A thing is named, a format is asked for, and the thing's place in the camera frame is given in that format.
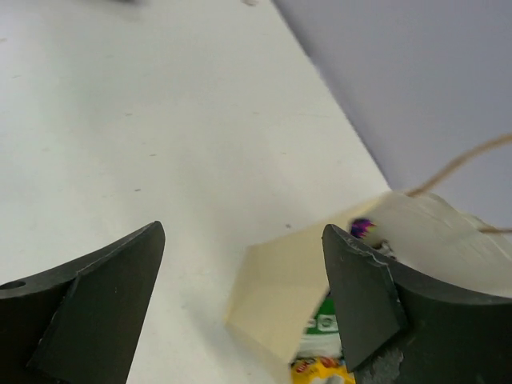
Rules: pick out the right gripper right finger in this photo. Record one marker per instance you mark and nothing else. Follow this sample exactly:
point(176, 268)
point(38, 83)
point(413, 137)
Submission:
point(398, 325)

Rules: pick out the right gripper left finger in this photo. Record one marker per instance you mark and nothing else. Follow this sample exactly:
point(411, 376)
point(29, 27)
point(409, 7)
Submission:
point(80, 322)

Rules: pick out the green snack pouch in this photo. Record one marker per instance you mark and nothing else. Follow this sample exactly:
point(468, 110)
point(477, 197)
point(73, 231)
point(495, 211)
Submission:
point(321, 337)

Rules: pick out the yellow M&M packet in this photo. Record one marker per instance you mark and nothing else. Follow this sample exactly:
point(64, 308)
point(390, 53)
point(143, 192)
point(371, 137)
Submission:
point(320, 370)

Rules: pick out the large blue purple snack bag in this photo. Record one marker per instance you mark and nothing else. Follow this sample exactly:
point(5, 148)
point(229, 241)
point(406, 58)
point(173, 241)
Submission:
point(362, 228)

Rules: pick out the tan paper bag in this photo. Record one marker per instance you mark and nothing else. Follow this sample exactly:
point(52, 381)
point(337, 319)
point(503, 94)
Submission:
point(282, 283)

